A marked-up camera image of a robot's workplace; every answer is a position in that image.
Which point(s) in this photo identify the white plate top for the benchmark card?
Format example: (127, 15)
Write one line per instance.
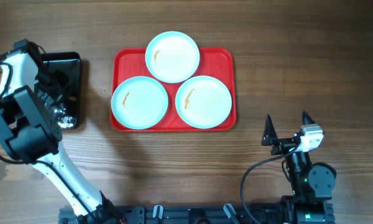
(172, 57)

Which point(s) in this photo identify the white plate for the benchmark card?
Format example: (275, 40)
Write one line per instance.
(139, 102)
(203, 102)
(172, 57)

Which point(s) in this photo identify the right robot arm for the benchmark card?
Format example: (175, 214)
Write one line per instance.
(312, 183)

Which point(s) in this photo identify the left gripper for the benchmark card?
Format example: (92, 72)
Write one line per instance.
(64, 80)

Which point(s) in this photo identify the black rectangular water basin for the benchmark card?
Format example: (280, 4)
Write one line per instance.
(66, 115)

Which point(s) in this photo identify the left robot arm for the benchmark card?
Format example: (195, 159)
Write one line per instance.
(30, 135)

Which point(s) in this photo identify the red plastic tray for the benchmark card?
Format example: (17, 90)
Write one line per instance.
(216, 62)

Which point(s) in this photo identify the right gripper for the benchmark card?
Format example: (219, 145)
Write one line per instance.
(270, 138)

